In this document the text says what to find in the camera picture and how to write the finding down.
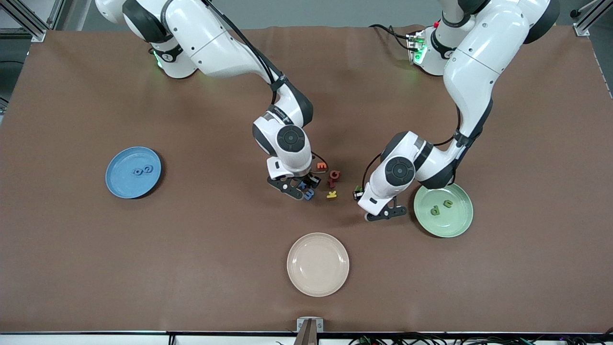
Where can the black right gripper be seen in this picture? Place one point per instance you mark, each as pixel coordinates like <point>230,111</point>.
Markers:
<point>306,180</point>

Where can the blue foam letter E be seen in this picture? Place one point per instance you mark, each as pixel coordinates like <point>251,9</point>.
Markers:
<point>309,194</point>

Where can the green foam letter P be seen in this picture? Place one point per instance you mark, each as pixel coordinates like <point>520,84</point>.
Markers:
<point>437,212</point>

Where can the blue foam letter G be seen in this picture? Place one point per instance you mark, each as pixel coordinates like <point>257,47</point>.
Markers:
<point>145,168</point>

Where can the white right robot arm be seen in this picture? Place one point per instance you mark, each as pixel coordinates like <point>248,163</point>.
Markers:
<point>215,48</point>

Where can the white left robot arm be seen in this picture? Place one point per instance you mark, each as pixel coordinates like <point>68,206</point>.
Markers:
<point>479,57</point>

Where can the red foam letter Q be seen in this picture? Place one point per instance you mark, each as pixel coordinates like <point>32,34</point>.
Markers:
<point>332,175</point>

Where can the green plate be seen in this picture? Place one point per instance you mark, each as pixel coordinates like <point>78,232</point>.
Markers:
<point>443,223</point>

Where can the cream plate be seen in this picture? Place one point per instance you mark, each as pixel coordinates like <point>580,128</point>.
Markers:
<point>318,264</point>

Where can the brown table cover mat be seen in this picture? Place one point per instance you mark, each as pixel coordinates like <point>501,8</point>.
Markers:
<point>191,239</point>

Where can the metal connector box green light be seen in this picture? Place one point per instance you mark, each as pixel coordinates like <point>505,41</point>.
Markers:
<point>415,48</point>

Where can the blue plate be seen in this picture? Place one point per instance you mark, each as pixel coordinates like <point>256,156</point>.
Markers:
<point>124,184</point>

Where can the grey metal bracket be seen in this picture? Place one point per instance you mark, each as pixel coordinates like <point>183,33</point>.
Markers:
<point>310,326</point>

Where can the white table edge rail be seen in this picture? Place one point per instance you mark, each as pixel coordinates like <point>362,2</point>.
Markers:
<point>96,339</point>

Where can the aluminium frame profile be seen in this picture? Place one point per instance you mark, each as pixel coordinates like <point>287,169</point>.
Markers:
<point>24,26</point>
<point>586,21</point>

